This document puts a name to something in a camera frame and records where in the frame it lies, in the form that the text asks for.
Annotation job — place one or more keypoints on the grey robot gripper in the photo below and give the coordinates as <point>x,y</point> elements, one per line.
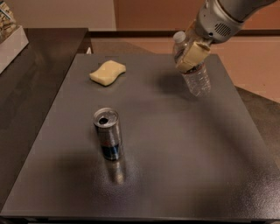
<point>212,25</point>

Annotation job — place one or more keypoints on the clear plastic water bottle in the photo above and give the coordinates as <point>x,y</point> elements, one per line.
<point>196,77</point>

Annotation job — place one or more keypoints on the yellow sponge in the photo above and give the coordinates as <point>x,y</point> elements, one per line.
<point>107,73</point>

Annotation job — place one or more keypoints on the silver blue drink can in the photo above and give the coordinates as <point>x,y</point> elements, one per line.
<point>107,125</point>

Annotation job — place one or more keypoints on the dark wooden side table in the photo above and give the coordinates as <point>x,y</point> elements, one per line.
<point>28,87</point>

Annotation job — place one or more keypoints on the white box with items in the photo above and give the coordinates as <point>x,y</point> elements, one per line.
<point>13,39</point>

